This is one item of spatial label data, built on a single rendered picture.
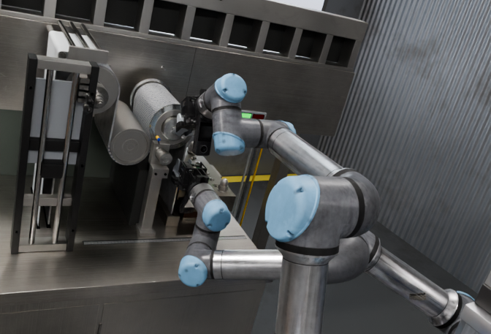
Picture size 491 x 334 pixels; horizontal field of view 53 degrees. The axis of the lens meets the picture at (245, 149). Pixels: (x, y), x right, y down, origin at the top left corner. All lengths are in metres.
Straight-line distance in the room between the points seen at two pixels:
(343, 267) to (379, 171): 3.21
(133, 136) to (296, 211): 0.79
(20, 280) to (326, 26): 1.42
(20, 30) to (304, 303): 1.22
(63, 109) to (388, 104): 3.40
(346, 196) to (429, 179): 3.27
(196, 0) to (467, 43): 2.63
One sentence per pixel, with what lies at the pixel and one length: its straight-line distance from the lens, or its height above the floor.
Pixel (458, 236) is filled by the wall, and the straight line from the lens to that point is 4.07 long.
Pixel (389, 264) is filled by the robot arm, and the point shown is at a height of 1.11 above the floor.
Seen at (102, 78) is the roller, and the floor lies 1.37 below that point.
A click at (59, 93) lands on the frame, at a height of 1.35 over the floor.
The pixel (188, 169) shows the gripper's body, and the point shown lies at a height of 1.16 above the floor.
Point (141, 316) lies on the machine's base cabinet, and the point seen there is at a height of 0.76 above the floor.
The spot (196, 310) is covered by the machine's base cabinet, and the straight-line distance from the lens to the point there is 1.61.
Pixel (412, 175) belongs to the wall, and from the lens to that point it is 4.25.
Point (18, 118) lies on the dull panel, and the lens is 1.81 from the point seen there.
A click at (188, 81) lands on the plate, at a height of 1.31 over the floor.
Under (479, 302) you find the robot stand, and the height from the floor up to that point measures 1.26.
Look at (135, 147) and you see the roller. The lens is 1.54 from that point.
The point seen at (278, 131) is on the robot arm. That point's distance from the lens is 1.22.
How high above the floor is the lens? 1.76
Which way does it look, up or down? 20 degrees down
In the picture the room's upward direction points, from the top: 15 degrees clockwise
